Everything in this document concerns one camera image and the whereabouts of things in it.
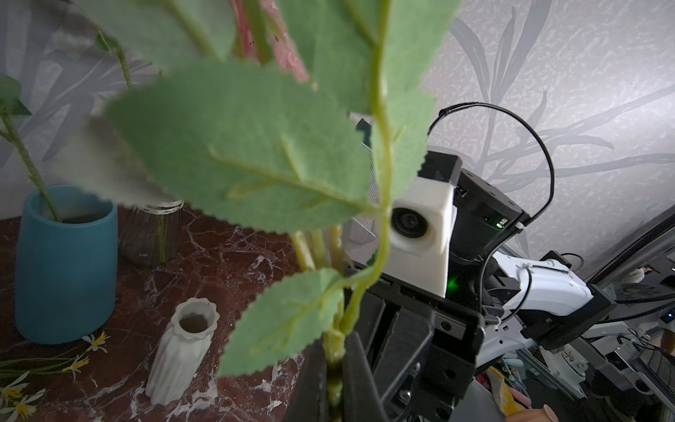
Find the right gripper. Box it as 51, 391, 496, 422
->
355, 274, 484, 421

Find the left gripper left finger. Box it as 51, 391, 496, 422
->
283, 339, 329, 422

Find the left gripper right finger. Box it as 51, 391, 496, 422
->
342, 332, 388, 422

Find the pink rose stem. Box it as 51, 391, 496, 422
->
54, 1, 459, 421

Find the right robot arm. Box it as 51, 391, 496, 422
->
357, 165, 615, 421

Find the white ribbed vase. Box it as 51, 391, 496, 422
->
145, 297, 220, 405

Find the clear glass vase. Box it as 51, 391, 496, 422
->
119, 200, 184, 267

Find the teal ceramic vase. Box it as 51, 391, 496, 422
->
14, 185, 118, 345

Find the small white daisy sprig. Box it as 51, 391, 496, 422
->
1, 331, 112, 421

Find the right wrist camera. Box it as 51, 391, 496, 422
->
376, 177, 456, 298

